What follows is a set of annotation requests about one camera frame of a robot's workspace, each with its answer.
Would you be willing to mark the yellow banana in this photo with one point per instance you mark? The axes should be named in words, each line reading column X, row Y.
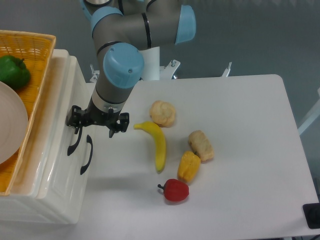
column 159, row 140

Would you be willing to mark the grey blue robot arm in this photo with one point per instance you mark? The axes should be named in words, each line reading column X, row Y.
column 121, row 30

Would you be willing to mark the red bell pepper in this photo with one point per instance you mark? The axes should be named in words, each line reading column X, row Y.
column 174, row 190

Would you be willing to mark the black device at table edge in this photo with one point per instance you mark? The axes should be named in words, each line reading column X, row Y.
column 312, row 215

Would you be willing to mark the beige round plate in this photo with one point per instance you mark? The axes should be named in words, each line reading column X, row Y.
column 13, row 122

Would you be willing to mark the orange woven basket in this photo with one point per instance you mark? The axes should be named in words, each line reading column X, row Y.
column 36, row 49

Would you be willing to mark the white plastic drawer cabinet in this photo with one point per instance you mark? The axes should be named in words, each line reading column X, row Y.
column 22, row 204

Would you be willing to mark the round bread bun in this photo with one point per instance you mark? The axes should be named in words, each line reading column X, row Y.
column 162, row 113

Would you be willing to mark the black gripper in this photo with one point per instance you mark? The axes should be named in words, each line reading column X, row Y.
column 78, row 118

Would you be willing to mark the yellow bell pepper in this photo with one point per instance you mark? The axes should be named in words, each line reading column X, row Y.
column 188, row 166

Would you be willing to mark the rectangular bread loaf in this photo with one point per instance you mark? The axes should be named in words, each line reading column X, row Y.
column 201, row 146

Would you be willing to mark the green bell pepper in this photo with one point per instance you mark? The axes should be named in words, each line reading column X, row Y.
column 13, row 72

